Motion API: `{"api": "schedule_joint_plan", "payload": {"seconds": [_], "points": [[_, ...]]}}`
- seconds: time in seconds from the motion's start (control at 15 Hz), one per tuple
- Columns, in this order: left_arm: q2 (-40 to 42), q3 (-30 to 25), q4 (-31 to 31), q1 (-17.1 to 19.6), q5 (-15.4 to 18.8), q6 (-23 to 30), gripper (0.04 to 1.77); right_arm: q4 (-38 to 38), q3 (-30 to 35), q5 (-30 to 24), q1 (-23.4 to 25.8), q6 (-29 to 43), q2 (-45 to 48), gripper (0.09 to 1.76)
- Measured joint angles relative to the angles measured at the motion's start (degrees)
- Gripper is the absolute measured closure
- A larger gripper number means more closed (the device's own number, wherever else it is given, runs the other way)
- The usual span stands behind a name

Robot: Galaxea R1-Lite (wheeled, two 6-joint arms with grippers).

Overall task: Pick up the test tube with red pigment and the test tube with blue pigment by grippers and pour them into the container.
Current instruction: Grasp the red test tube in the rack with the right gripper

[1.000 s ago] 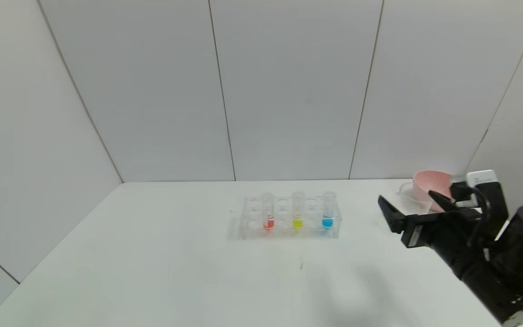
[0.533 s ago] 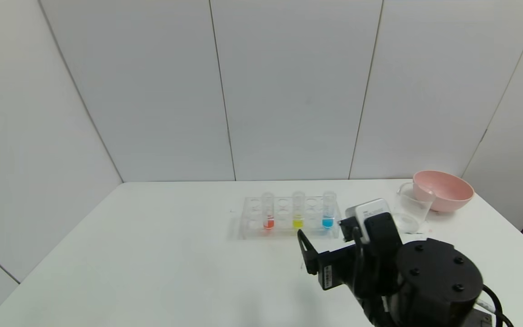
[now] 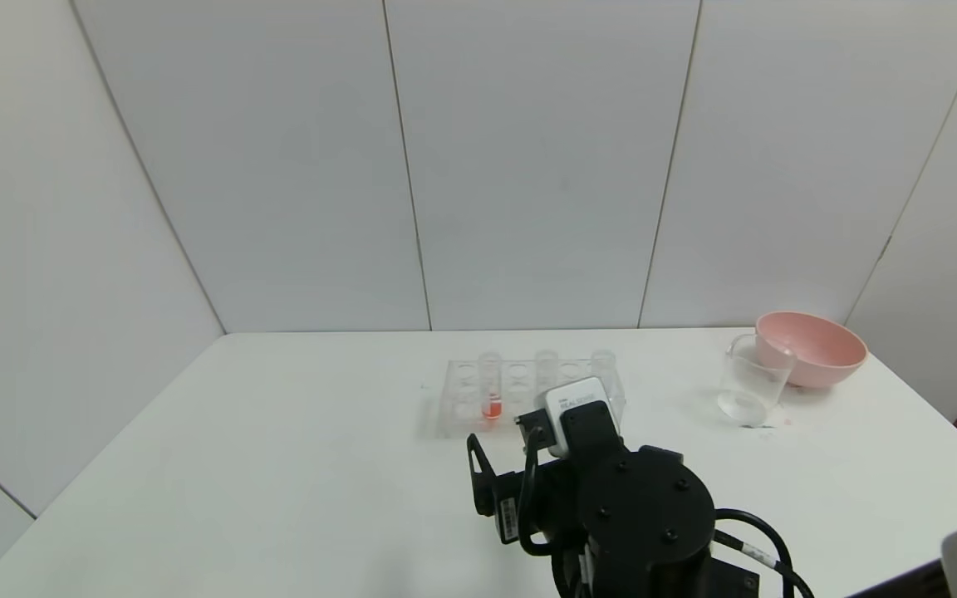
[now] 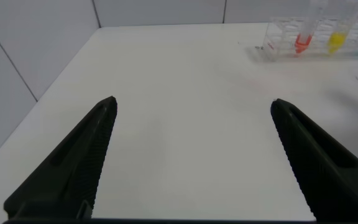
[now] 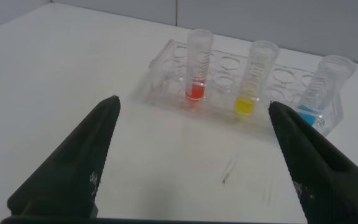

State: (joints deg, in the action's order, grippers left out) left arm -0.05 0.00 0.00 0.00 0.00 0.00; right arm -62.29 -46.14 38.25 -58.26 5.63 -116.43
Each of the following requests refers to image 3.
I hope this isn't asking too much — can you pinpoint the black camera cable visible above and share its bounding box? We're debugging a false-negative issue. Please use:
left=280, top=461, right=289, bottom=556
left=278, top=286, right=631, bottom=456
left=516, top=424, right=562, bottom=557

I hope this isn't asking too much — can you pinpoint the pink bowl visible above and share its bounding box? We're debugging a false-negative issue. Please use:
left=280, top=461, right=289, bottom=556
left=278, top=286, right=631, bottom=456
left=755, top=311, right=868, bottom=389

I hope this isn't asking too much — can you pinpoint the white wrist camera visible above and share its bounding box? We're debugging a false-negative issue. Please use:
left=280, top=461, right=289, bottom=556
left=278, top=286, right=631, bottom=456
left=538, top=376, right=612, bottom=459

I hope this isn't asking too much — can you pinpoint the clear glass beaker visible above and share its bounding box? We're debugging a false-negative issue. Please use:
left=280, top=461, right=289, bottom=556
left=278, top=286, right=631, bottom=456
left=717, top=332, right=797, bottom=426

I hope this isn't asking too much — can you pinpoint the black cable with white label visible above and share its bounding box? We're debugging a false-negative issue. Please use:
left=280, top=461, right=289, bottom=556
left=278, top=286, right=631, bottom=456
left=711, top=508, right=816, bottom=598

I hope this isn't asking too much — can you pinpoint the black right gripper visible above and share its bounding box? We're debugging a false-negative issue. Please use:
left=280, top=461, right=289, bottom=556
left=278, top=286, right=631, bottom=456
left=466, top=433, right=581, bottom=545

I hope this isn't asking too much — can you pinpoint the clear acrylic test tube rack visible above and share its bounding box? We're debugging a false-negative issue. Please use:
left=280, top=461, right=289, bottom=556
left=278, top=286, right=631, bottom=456
left=433, top=357, right=627, bottom=439

